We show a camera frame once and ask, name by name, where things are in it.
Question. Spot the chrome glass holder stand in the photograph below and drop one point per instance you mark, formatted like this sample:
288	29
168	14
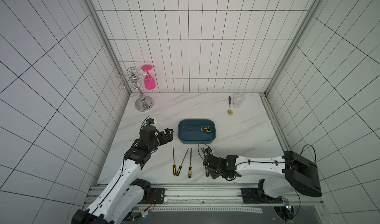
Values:
132	76

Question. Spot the teal plastic storage box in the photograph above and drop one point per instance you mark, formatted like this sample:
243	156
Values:
195	137

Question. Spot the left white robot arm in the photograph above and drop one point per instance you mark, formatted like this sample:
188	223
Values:
125	190

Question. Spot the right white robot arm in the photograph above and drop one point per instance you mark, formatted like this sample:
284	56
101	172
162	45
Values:
278	175

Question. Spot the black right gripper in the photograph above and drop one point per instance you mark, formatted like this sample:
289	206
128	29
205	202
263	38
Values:
211	163

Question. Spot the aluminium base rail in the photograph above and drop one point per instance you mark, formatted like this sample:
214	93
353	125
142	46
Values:
217	197

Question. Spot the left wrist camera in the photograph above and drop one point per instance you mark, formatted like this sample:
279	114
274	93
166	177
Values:
151	122

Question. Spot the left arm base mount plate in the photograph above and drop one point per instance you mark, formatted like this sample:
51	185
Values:
153	195

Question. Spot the pink plastic wine glass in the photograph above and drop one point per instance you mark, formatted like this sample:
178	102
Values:
149	81

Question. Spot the file tool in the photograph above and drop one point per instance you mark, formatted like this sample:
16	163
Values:
181	165
206	169
203	129
174	163
203	132
190	164

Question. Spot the gold spoon black handle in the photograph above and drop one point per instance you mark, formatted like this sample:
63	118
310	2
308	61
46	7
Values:
230	100

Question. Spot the clear glass cup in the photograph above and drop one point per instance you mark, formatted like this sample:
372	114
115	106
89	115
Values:
238	100

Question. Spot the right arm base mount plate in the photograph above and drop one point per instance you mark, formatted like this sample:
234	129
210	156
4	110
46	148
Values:
254	196

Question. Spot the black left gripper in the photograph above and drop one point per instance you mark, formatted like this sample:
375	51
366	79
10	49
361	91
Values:
169	137

